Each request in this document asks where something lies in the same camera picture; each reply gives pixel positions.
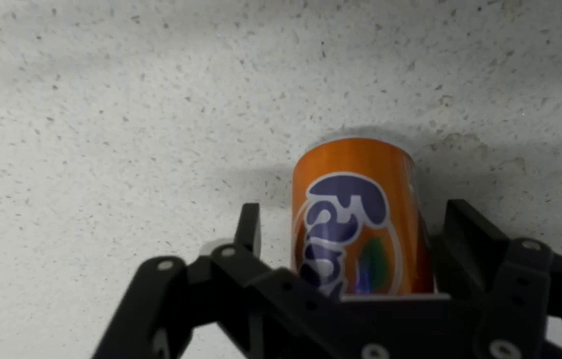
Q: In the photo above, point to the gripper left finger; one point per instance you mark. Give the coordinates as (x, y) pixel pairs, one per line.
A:
(241, 279)

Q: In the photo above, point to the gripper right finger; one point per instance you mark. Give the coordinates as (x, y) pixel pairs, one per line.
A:
(520, 289)

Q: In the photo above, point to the orange soda can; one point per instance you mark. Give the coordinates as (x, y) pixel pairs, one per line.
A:
(360, 219)

